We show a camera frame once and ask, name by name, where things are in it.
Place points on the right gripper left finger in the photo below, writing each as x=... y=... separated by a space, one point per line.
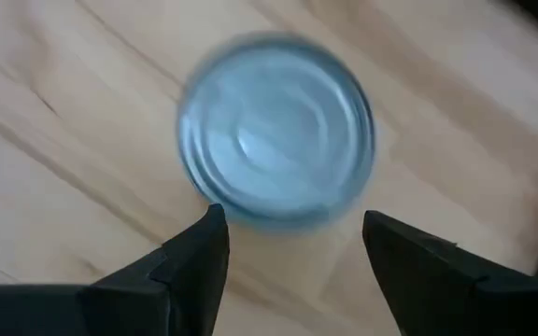
x=180 y=289

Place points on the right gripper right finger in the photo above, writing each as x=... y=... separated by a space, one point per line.
x=437 y=289

